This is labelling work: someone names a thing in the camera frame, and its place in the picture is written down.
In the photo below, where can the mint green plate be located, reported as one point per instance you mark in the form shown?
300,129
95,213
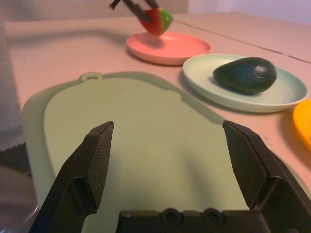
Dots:
201,80

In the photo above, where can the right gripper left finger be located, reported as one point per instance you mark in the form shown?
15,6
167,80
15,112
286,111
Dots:
77,179

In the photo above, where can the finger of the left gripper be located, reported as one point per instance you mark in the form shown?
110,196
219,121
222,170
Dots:
151,3
139,11

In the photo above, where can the yellow plate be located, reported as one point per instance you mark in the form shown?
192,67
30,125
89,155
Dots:
303,121

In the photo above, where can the dark green avocado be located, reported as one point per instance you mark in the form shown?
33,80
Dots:
245,75

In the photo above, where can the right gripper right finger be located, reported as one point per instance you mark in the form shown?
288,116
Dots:
264,179

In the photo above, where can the green cutting board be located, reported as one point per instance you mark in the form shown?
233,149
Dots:
158,133

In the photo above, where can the watermelon slice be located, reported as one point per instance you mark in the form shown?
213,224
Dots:
159,25

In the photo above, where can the pink plate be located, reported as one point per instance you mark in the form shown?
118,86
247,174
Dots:
175,48

